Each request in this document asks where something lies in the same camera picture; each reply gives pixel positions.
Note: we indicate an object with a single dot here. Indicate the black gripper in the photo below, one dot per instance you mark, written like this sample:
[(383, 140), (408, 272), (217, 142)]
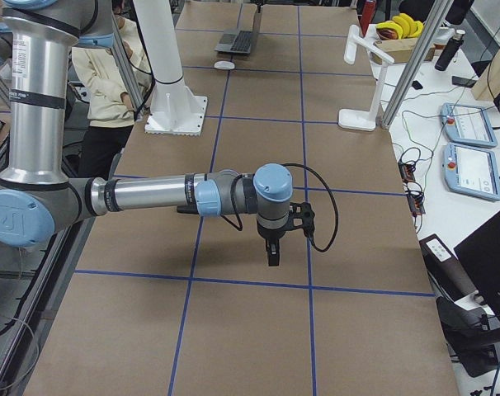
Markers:
[(271, 234)]

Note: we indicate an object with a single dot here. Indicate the white computer mouse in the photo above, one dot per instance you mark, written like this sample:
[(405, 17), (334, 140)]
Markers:
[(224, 65)]

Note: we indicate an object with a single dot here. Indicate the grey laptop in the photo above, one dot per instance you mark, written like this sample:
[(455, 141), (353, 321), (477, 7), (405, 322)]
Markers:
[(241, 41)]

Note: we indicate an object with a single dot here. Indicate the near blue teach pendant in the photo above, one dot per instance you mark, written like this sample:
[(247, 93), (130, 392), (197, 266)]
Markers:
[(471, 171)]

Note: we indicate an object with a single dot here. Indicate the blue teach pendant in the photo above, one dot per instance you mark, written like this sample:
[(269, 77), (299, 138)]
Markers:
[(471, 171), (466, 124)]

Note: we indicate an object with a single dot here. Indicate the person in cream sweater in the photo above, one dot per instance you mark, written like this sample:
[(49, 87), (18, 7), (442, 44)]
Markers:
[(110, 112)]

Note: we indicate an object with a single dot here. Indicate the black monitor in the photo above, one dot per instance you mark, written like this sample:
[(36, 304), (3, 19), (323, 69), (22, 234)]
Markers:
[(479, 255)]

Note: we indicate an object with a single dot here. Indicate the far blue teach pendant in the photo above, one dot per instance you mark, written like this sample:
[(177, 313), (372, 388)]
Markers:
[(466, 124)]

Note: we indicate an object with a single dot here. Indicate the cardboard box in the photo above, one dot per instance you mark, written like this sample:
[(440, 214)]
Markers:
[(400, 50)]

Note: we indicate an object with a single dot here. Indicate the red bottle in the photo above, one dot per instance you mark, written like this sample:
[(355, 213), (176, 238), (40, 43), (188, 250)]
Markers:
[(367, 14)]

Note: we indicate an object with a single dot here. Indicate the yellow bananas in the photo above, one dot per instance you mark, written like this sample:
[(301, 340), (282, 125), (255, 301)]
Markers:
[(401, 26)]

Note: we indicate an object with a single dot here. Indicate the black water bottle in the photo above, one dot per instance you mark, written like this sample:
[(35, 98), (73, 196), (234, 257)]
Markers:
[(451, 48)]

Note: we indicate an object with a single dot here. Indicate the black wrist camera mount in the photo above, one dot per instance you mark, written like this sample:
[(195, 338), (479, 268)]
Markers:
[(301, 216)]

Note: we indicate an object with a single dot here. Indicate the white camera stand column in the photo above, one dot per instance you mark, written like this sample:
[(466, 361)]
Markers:
[(174, 109)]

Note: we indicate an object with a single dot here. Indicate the aluminium frame post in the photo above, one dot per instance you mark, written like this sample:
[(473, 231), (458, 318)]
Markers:
[(434, 20)]

